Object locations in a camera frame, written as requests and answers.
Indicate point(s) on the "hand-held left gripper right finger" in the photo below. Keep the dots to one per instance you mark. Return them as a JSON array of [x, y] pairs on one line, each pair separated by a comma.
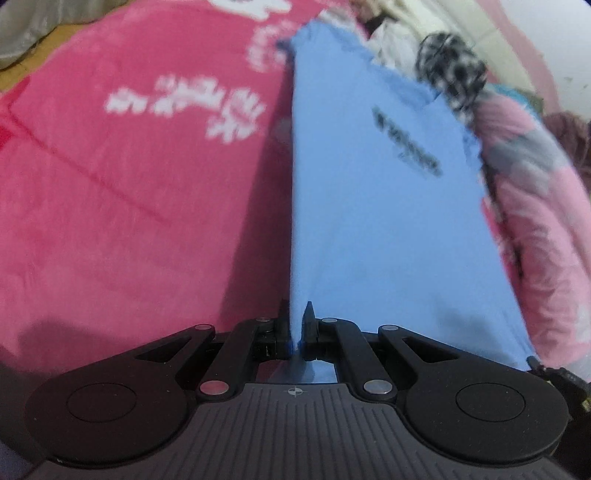
[[309, 339]]

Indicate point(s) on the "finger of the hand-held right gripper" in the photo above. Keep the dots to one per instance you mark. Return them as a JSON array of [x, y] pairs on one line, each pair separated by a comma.
[[565, 381]]

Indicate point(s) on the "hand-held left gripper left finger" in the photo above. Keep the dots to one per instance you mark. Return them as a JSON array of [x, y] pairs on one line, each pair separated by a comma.
[[277, 339]]

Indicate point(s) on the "blue t-shirt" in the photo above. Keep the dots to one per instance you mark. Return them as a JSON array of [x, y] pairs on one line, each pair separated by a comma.
[[369, 207]]

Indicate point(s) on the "pink grey quilt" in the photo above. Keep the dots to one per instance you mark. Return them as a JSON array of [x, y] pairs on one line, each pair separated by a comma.
[[540, 230]]

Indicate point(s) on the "pink floral blanket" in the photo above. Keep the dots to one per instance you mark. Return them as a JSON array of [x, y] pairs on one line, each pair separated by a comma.
[[115, 194]]

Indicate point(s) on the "black white plaid shirt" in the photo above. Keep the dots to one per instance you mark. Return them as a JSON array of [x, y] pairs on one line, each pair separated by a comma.
[[452, 69]]

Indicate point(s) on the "white garment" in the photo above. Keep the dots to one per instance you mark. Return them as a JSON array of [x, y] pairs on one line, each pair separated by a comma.
[[397, 46]]

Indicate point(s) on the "grey curtain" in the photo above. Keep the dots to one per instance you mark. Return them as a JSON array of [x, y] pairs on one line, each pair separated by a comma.
[[41, 23]]

